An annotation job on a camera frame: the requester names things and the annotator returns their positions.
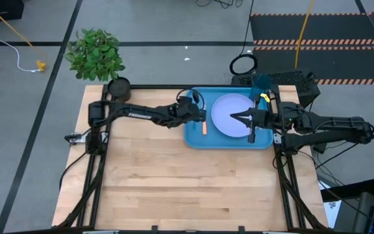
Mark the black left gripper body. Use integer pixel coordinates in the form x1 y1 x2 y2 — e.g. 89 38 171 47
169 109 208 128

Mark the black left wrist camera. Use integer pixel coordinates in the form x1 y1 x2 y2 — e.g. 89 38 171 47
177 96 201 113

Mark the black hazard-striped floor mat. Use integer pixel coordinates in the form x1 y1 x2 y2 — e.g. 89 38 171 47
249 12 374 86

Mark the black perforated box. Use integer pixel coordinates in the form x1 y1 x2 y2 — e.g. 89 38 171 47
231 70 322 109

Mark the lavender round plate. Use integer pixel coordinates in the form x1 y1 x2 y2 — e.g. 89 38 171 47
210 93 260 138

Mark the yellow floor cable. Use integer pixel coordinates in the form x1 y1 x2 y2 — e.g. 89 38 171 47
0 0 47 73

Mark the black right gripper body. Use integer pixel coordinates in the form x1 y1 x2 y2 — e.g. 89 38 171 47
247 97 286 144

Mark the black left camera cable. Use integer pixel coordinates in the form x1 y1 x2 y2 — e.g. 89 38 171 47
175 87 206 110

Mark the white floor cable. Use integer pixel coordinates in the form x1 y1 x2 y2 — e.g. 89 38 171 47
0 0 42 73

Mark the yellow hanging cable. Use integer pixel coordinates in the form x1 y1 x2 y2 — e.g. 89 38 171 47
294 0 316 70

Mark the black plant pot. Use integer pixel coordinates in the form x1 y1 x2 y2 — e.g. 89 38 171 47
106 76 132 103

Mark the green leafy plant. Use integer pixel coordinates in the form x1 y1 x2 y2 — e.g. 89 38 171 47
64 27 127 83

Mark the blue plastic tray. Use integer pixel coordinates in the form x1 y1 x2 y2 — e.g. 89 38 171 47
183 86 275 151

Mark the coiled black cable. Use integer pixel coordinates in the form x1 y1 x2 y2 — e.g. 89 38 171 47
229 53 259 77

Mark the blue translucent plastic cup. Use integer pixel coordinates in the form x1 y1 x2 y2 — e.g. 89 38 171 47
249 73 274 102

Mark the black floor box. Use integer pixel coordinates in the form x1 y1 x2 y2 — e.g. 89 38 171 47
0 0 25 25

